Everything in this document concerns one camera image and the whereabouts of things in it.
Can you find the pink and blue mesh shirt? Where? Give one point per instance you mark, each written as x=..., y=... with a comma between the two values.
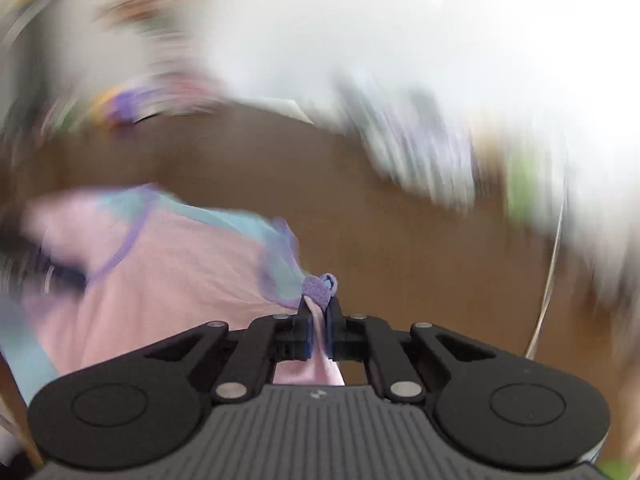
x=175, y=285

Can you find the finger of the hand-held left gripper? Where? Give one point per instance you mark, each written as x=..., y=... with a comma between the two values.
x=55, y=272

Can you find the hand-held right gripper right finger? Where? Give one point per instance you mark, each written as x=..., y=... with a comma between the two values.
x=330, y=334

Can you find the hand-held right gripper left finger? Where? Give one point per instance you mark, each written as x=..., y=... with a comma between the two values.
x=306, y=332

